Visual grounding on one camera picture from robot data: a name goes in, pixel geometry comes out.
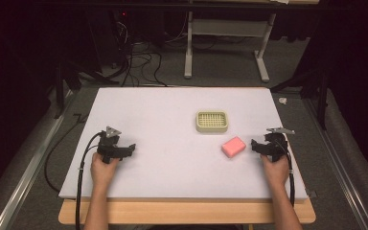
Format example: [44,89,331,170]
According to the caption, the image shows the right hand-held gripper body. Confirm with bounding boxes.
[263,126,296,163]

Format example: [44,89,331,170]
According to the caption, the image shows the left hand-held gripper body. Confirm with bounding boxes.
[96,126,123,165]

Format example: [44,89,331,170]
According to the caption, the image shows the person's left hand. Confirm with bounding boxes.
[90,151,121,190]

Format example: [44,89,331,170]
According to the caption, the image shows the person's right hand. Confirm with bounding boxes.
[261,154,290,190]

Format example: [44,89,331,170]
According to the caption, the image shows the pink soap bar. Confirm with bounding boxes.
[220,136,247,159]

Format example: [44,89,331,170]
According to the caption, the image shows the white foam mat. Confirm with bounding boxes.
[58,86,309,201]

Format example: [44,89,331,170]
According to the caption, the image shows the beige soap dish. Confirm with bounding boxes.
[195,109,230,134]

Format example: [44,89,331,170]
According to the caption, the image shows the black stand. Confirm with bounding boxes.
[269,68,331,131]
[53,58,120,120]

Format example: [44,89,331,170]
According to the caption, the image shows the wooden table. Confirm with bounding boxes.
[57,196,317,225]

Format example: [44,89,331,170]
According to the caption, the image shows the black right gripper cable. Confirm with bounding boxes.
[280,140,297,207]

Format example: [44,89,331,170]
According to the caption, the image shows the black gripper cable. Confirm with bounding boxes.
[75,131,104,230]
[280,140,297,207]

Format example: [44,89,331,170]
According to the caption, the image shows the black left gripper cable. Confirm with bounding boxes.
[75,131,104,230]

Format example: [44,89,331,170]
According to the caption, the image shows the black floor cable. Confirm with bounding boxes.
[43,113,89,195]

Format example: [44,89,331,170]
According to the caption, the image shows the aluminium rail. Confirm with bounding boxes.
[0,90,77,230]
[302,95,368,230]

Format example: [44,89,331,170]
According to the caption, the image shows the bundle of black cables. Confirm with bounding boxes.
[109,18,171,88]

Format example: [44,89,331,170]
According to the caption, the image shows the white desk frame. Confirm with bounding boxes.
[183,11,278,84]

